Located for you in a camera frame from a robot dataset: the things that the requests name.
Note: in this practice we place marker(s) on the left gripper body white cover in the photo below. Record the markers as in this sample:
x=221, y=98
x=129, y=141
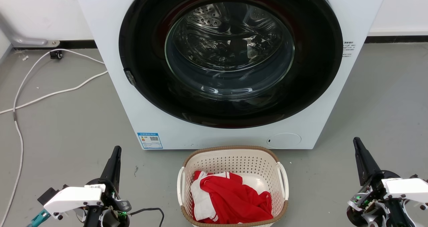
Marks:
x=73, y=197

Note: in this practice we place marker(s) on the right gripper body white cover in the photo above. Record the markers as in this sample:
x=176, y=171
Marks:
x=401, y=190

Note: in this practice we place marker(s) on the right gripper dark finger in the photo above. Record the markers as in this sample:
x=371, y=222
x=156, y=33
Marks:
x=362, y=166
x=371, y=168

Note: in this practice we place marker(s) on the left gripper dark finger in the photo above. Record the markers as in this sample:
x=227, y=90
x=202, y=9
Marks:
x=117, y=177
x=110, y=173

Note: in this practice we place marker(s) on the beige perforated laundry basket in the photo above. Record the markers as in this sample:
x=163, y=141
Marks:
x=234, y=160

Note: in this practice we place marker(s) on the teal plastic connector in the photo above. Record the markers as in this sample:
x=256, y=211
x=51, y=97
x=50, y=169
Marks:
x=39, y=217

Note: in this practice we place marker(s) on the blue energy label sticker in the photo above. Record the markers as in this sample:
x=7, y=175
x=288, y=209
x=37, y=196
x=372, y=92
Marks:
x=149, y=140

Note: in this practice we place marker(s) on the white front-load washing machine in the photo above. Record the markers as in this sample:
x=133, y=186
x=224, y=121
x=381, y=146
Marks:
x=127, y=113

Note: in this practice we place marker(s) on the round white filter cover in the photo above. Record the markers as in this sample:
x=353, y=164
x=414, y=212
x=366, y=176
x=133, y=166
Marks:
x=284, y=140

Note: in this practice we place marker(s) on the round black washer door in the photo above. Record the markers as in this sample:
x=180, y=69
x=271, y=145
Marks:
x=311, y=86

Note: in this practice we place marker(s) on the grey door latch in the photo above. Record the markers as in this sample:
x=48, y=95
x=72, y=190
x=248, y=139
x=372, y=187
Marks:
x=129, y=77

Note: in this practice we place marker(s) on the red and white garment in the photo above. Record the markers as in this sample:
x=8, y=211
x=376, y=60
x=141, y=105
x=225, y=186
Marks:
x=230, y=197

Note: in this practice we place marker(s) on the small black floor plug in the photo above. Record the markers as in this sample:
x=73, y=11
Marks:
x=56, y=54

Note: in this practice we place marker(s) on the black baseboard strip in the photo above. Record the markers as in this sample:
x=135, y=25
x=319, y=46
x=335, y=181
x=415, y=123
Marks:
x=394, y=39

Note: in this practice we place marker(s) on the steel washer drum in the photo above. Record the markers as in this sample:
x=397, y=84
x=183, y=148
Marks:
x=227, y=36

